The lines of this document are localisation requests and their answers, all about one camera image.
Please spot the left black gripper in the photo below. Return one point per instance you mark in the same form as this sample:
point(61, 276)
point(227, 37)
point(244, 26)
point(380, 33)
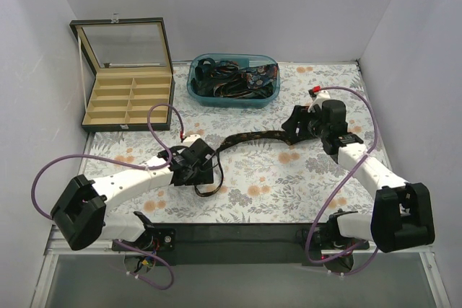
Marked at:
point(203, 163)

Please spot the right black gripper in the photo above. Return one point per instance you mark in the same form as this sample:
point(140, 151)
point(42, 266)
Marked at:
point(299, 125)

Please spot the black gold floral tie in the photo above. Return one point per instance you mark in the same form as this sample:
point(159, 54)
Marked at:
point(238, 139)

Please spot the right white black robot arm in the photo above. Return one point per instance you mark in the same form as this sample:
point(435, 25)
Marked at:
point(401, 216)

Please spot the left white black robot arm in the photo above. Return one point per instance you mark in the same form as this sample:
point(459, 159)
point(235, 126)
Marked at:
point(84, 213)

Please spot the pile of dark ties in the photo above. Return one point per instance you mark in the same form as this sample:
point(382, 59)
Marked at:
point(224, 79)

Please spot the floral patterned table mat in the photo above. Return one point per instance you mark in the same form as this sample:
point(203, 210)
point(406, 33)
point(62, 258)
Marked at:
point(264, 181)

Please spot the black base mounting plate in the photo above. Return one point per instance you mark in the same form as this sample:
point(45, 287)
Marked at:
point(208, 244)

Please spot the blue floral tie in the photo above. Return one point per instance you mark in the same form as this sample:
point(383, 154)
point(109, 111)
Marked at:
point(260, 76)

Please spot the teal plastic bin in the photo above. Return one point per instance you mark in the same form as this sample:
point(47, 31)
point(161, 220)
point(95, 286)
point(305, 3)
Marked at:
point(243, 60)

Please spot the black compartment display box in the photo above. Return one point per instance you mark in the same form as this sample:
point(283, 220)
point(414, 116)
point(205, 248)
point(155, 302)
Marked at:
point(133, 73)

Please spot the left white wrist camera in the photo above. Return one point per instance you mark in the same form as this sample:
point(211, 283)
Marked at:
point(188, 140)

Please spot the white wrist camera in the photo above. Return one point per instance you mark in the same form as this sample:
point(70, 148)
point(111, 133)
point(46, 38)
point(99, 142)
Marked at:
point(188, 140)
point(318, 96)

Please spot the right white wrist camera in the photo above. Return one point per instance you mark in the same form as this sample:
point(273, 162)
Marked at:
point(318, 96)

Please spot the aluminium frame rail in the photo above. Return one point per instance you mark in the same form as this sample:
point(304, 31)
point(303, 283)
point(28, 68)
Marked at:
point(97, 277)

